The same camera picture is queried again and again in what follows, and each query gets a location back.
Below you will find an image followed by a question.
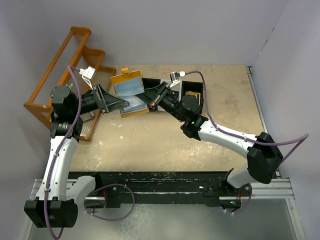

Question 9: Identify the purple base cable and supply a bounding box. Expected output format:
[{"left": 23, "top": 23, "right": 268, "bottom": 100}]
[{"left": 83, "top": 183, "right": 136, "bottom": 221}]

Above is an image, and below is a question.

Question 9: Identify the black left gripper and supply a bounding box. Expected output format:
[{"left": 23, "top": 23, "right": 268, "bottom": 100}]
[{"left": 70, "top": 83, "right": 129, "bottom": 116}]

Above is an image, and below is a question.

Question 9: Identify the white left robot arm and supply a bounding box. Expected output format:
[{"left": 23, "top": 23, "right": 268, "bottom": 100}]
[{"left": 24, "top": 84, "right": 129, "bottom": 228}]

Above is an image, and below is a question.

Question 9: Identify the orange wooden tiered rack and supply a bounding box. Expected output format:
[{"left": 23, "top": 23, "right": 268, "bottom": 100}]
[{"left": 24, "top": 26, "right": 117, "bottom": 129}]

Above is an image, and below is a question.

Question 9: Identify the black three-compartment organizer box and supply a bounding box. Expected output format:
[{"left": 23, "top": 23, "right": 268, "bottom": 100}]
[{"left": 142, "top": 77, "right": 204, "bottom": 107}]

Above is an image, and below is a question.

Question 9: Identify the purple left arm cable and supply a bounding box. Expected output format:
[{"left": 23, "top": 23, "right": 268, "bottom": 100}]
[{"left": 43, "top": 65, "right": 87, "bottom": 240}]

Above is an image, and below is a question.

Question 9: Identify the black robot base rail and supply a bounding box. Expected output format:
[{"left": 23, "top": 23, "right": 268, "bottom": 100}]
[{"left": 68, "top": 171, "right": 252, "bottom": 209}]

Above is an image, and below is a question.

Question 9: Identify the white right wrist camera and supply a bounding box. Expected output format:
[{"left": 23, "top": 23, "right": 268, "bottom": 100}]
[{"left": 169, "top": 71, "right": 181, "bottom": 89}]

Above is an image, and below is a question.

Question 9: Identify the yellow leather card holder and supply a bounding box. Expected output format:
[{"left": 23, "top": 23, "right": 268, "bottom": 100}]
[{"left": 110, "top": 67, "right": 149, "bottom": 118}]

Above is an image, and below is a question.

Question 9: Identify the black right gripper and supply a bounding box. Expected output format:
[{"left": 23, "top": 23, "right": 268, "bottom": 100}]
[{"left": 133, "top": 82, "right": 186, "bottom": 123}]

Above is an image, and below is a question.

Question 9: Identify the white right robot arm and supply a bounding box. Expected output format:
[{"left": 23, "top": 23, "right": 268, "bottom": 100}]
[{"left": 137, "top": 82, "right": 283, "bottom": 196}]

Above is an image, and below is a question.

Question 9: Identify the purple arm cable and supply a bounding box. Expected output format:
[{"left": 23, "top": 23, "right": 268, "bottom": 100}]
[
  {"left": 43, "top": 65, "right": 87, "bottom": 240},
  {"left": 179, "top": 70, "right": 310, "bottom": 165}
]

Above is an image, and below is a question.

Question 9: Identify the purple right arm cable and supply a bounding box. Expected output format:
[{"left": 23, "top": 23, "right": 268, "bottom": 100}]
[{"left": 179, "top": 70, "right": 310, "bottom": 165}]

